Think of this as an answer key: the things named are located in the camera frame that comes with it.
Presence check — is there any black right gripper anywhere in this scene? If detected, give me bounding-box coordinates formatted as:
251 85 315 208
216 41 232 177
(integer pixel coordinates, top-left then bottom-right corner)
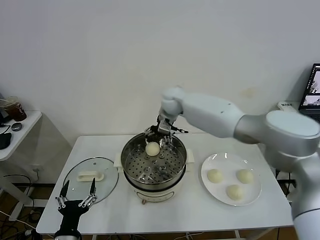
144 124 174 148

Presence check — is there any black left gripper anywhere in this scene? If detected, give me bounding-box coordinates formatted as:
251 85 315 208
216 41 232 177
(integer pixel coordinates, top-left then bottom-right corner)
55 177 98 231

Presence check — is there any white steamed baozi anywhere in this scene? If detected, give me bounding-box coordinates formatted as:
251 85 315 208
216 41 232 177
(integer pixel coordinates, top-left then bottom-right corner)
236 169 254 185
145 141 160 157
226 184 245 201
206 169 224 184

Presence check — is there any glass lid with cream handle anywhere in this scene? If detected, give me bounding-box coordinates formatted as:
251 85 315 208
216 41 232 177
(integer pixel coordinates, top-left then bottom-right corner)
62 156 120 205

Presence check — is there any perforated steel steamer basket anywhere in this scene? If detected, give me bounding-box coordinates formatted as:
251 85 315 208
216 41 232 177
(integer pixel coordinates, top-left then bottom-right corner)
114 131 195 186

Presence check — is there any cream electric cooker pot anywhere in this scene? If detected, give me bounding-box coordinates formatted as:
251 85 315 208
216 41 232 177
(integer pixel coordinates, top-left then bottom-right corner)
117 163 193 206

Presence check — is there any round white plate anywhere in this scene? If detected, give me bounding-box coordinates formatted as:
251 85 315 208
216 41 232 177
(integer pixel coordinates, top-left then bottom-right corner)
200 152 263 207

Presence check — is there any white side table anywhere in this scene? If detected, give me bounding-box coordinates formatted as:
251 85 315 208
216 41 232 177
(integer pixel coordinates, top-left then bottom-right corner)
0 111 43 223
276 101 320 116

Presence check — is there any iced coffee plastic cup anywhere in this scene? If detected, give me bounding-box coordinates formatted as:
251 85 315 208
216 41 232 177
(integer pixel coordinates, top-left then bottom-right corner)
2 96 28 123

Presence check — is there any open dark laptop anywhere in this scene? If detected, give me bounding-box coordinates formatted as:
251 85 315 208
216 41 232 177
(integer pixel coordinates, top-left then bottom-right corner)
298 63 320 112

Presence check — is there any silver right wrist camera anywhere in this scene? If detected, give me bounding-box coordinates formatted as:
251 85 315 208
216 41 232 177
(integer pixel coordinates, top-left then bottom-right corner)
157 118 173 133

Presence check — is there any black floor cable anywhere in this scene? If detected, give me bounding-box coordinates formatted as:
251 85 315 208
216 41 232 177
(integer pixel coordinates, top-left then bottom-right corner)
3 174 35 208

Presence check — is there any white floor cable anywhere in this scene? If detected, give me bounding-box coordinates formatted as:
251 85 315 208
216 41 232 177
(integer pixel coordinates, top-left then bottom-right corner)
0 211 38 232

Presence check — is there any thin black desk cable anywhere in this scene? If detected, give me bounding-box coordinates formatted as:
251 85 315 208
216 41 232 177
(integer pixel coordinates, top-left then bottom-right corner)
0 123 12 136

